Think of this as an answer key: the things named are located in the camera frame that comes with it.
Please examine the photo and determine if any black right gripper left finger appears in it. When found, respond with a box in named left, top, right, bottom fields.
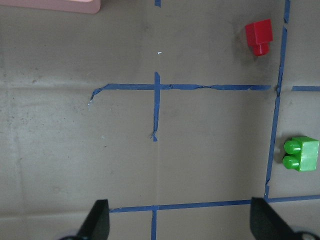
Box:
left=75, top=199, right=110, bottom=240

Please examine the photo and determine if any green toy block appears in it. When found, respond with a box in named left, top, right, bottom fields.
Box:
left=282, top=136, right=320, bottom=172

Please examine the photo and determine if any red toy block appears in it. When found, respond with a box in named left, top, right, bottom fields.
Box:
left=245, top=19, right=273, bottom=57

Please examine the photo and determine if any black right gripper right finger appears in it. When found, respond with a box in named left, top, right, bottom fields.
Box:
left=250, top=197, right=308, bottom=240

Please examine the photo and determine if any pink plastic box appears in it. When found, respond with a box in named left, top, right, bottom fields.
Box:
left=0, top=0, right=101, bottom=14

